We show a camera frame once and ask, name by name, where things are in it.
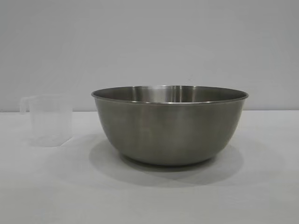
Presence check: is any stainless steel mixing bowl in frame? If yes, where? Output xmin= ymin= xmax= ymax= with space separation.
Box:
xmin=91 ymin=85 xmax=249 ymax=167

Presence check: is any clear plastic measuring cup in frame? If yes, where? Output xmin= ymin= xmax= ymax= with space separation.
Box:
xmin=20 ymin=94 xmax=73 ymax=148

